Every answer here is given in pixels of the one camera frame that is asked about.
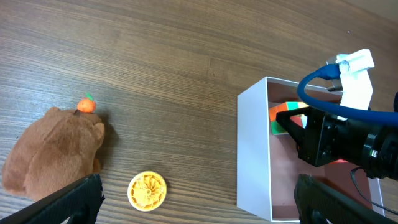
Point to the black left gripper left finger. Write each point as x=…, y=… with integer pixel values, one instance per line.
x=79, y=202

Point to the red toy truck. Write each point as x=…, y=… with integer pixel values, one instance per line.
x=339, y=161

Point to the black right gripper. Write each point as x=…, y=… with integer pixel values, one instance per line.
x=326, y=139

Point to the white box pink inside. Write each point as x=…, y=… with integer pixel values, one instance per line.
x=268, y=166

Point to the small orange fruit toy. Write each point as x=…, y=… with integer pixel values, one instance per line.
x=87, y=105

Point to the colourful puzzle cube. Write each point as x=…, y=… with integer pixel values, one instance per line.
x=276, y=119

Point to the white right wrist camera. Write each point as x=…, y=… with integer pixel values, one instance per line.
x=354, y=81

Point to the brown plush capybara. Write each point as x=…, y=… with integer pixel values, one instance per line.
x=53, y=152

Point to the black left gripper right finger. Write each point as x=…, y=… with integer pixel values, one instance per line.
x=318, y=203

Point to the yellow round wheel toy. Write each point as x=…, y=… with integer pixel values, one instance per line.
x=147, y=191

